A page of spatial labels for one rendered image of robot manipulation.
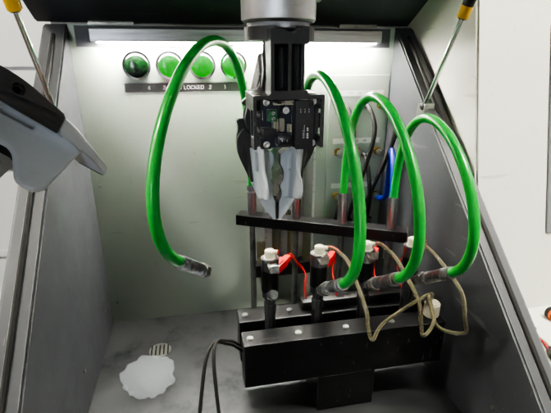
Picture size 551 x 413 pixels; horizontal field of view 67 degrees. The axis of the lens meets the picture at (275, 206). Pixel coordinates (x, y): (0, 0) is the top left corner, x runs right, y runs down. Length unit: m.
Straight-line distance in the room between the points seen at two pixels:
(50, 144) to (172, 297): 0.70
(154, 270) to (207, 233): 0.14
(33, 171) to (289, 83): 0.23
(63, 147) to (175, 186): 0.56
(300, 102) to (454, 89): 0.45
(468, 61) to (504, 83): 0.07
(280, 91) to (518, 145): 0.51
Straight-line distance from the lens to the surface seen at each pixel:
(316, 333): 0.70
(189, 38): 0.83
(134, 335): 0.99
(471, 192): 0.58
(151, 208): 0.45
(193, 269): 0.56
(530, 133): 0.83
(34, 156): 0.34
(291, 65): 0.43
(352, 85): 0.91
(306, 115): 0.42
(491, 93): 0.79
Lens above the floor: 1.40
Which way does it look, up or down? 20 degrees down
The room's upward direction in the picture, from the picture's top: straight up
